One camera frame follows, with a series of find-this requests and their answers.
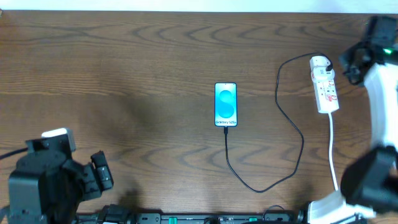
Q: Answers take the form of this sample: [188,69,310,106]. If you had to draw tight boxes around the blue smartphone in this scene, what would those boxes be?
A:
[215,82,238,127]

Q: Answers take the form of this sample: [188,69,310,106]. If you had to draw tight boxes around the black charger cable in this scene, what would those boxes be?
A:
[223,51,334,194]

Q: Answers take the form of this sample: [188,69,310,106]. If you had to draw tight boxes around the white power strip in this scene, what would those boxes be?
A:
[310,55,340,114]

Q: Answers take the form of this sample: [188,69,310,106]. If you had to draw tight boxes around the white power strip cord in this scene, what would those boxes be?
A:
[328,112,340,191]

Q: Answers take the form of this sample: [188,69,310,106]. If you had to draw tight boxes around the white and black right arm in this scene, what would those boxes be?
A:
[298,16,397,223]

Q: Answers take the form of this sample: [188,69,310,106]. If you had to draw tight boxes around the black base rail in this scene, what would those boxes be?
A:
[72,204,308,224]

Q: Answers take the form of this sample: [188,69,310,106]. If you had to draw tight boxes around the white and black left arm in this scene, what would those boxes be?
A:
[7,134,114,224]

